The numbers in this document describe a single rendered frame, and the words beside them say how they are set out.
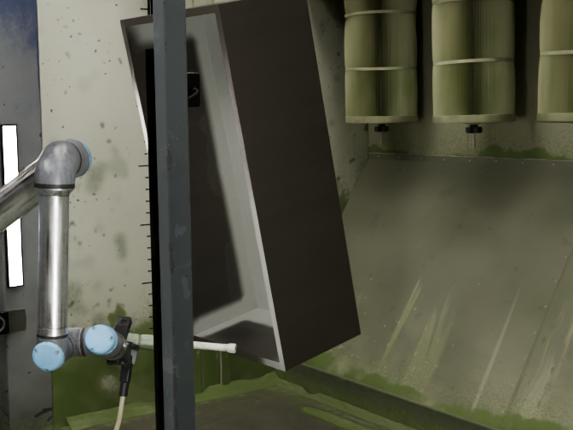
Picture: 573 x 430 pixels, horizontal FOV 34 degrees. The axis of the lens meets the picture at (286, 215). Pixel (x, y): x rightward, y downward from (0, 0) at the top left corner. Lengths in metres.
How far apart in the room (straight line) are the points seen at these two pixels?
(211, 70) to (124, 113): 0.54
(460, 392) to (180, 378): 1.93
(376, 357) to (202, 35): 1.52
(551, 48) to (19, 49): 1.98
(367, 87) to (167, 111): 2.43
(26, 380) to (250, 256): 1.02
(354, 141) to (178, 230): 2.86
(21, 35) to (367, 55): 1.47
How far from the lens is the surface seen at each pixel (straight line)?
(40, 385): 3.95
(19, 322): 3.85
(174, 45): 1.86
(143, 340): 3.25
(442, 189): 4.26
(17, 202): 2.95
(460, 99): 3.78
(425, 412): 3.77
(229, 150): 3.62
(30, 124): 3.80
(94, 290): 3.96
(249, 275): 3.74
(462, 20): 3.79
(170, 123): 1.85
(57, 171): 2.76
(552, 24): 3.47
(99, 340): 2.94
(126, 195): 3.98
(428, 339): 3.89
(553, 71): 3.44
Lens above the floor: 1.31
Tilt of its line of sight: 6 degrees down
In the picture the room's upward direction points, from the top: 1 degrees counter-clockwise
